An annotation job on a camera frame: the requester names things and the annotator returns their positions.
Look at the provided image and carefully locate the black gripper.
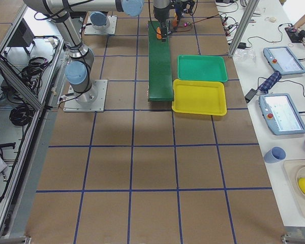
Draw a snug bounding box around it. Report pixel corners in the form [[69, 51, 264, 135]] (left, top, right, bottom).
[[159, 21, 171, 42]]

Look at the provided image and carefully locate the plain orange cylinder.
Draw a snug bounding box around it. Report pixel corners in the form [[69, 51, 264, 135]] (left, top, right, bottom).
[[156, 27, 162, 40]]

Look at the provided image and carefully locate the orange 4680 cylinder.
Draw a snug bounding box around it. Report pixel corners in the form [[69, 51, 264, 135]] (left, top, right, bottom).
[[172, 11, 181, 28]]

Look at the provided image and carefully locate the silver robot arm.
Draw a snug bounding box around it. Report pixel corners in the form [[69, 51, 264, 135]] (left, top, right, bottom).
[[89, 1, 171, 42], [24, 0, 144, 100]]

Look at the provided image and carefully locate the green conveyor belt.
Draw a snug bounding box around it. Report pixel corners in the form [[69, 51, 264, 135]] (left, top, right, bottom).
[[148, 21, 173, 101]]

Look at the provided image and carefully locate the green plastic tray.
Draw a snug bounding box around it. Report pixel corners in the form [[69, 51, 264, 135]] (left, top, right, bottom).
[[177, 55, 228, 82]]

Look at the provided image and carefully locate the yellow plastic tray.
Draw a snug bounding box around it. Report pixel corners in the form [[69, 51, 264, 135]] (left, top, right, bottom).
[[172, 79, 227, 116]]

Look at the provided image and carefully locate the black power adapter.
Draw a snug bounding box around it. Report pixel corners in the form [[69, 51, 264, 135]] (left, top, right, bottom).
[[245, 88, 257, 104]]

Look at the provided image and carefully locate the folded blue umbrella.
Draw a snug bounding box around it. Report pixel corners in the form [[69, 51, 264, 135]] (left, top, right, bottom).
[[258, 71, 282, 94]]

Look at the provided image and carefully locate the upper teach pendant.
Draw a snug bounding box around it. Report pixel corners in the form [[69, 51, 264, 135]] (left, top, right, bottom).
[[263, 46, 305, 76]]

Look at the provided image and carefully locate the teach pendant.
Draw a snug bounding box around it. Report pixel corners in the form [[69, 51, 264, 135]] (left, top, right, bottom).
[[263, 46, 305, 76], [258, 94, 305, 135]]

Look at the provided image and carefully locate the lower teach pendant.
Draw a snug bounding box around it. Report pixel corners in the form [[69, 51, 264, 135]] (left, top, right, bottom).
[[258, 94, 305, 135]]

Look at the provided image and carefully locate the blue plastic cup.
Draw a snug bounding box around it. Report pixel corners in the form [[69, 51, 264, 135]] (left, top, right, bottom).
[[264, 146, 286, 163]]

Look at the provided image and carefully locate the beige tray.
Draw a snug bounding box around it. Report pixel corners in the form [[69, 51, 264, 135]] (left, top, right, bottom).
[[283, 159, 305, 217]]

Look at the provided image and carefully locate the red black power cable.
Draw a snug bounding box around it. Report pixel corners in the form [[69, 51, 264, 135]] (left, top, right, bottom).
[[171, 14, 221, 34]]

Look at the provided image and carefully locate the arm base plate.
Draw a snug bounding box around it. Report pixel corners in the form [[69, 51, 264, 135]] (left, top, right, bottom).
[[84, 14, 117, 36], [63, 80, 108, 112]]

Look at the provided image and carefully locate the aluminium frame post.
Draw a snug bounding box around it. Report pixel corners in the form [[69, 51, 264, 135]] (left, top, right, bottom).
[[228, 0, 259, 57]]

